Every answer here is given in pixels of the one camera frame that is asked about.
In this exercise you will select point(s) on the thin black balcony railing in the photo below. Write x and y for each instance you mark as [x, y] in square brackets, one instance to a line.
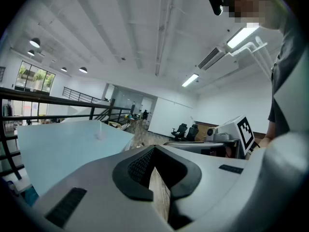
[82, 93]

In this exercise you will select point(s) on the black metal railing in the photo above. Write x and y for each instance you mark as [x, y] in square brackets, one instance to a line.
[91, 112]

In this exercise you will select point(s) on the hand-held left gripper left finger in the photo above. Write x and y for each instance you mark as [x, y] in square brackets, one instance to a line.
[96, 202]

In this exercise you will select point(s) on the large glass window wall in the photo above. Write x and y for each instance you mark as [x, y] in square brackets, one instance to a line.
[35, 77]

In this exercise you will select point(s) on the person's dark grey shirt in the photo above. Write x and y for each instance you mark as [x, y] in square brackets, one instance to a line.
[282, 64]

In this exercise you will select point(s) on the black metal staircase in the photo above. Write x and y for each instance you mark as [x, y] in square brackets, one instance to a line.
[112, 105]

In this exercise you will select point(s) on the black head-worn camera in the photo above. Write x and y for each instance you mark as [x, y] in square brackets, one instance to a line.
[215, 4]

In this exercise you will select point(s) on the white ceiling pipes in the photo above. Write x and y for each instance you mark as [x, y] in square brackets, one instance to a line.
[256, 45]

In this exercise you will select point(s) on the dome pendant lamp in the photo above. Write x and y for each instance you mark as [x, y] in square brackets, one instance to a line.
[31, 52]
[35, 42]
[83, 69]
[63, 69]

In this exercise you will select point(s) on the ceiling air conditioner vent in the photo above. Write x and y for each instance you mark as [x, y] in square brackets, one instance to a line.
[210, 58]

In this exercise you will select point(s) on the pale wooden chair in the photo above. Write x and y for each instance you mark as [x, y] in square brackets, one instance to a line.
[114, 124]

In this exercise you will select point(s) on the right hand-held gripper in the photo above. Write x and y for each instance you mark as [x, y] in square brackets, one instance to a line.
[231, 132]

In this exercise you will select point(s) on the wooden desk with metal legs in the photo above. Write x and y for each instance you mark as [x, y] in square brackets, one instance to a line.
[135, 118]

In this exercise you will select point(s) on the blue chair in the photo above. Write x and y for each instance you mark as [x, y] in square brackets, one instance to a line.
[31, 196]

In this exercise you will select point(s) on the person's head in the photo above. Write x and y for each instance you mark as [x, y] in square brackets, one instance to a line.
[251, 4]

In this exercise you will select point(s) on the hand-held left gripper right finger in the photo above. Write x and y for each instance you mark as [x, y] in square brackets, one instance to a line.
[212, 185]

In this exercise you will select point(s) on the small clear tube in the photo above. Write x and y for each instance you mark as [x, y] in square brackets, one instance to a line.
[100, 126]

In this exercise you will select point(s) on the ceiling conduit pipe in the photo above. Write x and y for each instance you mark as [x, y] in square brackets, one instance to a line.
[161, 28]

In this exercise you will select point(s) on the person's right forearm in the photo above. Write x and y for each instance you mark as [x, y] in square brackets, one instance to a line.
[269, 132]

